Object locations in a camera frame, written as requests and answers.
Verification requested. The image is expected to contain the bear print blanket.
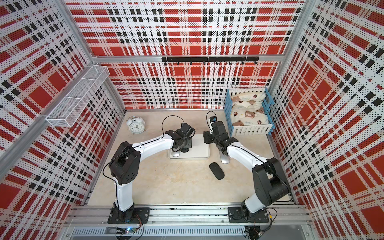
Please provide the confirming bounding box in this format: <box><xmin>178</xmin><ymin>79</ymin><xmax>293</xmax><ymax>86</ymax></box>
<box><xmin>230</xmin><ymin>102</ymin><xmax>269</xmax><ymax>127</ymax></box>

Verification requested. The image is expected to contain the black wall hook rail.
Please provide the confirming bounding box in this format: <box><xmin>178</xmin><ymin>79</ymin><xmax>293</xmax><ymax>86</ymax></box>
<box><xmin>162</xmin><ymin>56</ymin><xmax>260</xmax><ymax>64</ymax></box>

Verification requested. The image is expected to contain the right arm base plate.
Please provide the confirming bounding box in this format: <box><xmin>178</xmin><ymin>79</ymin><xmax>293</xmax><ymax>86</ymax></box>
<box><xmin>228</xmin><ymin>207</ymin><xmax>270</xmax><ymax>224</ymax></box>

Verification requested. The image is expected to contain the white wire mesh shelf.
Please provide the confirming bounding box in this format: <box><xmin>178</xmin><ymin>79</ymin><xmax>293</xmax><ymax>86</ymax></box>
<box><xmin>46</xmin><ymin>65</ymin><xmax>110</xmax><ymax>128</ymax></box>

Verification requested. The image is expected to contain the blue white toy crib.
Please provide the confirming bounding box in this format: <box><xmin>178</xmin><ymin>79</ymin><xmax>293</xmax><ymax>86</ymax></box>
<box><xmin>224</xmin><ymin>88</ymin><xmax>276</xmax><ymax>137</ymax></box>

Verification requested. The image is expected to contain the white alarm clock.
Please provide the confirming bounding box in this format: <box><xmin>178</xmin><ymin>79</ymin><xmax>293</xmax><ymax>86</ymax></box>
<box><xmin>126</xmin><ymin>117</ymin><xmax>146</xmax><ymax>134</ymax></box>

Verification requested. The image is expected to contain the silver mouse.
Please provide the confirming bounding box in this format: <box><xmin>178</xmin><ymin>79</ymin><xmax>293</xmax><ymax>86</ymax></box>
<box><xmin>219</xmin><ymin>152</ymin><xmax>231</xmax><ymax>165</ymax></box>
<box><xmin>171</xmin><ymin>149</ymin><xmax>181</xmax><ymax>158</ymax></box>

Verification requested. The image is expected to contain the green circuit board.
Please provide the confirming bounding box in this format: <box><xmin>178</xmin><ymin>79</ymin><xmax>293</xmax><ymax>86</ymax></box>
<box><xmin>115</xmin><ymin>228</ymin><xmax>137</xmax><ymax>235</ymax></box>

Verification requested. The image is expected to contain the bear print pillow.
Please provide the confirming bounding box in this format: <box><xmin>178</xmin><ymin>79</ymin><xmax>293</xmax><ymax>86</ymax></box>
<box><xmin>231</xmin><ymin>92</ymin><xmax>266</xmax><ymax>103</ymax></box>

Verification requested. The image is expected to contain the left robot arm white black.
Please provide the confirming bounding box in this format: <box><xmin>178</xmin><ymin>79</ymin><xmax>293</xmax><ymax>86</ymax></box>
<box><xmin>108</xmin><ymin>123</ymin><xmax>196</xmax><ymax>224</ymax></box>

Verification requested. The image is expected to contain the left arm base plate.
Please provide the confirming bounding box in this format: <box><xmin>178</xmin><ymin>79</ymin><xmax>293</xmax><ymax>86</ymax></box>
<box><xmin>108</xmin><ymin>206</ymin><xmax>151</xmax><ymax>224</ymax></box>

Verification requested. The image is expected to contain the aluminium front rail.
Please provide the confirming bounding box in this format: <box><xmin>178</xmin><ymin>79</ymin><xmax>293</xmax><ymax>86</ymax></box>
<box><xmin>65</xmin><ymin>204</ymin><xmax>312</xmax><ymax>227</ymax></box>

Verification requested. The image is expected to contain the white storage tray box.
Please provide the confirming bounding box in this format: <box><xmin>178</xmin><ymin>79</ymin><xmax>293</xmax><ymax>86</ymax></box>
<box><xmin>168</xmin><ymin>134</ymin><xmax>211</xmax><ymax>160</ymax></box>

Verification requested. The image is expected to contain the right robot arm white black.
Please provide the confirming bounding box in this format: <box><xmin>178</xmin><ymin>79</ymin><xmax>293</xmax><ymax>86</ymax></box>
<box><xmin>203</xmin><ymin>121</ymin><xmax>291</xmax><ymax>222</ymax></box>

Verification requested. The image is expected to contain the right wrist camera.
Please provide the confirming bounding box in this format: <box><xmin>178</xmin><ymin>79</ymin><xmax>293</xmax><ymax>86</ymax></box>
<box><xmin>209</xmin><ymin>116</ymin><xmax>217</xmax><ymax>134</ymax></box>

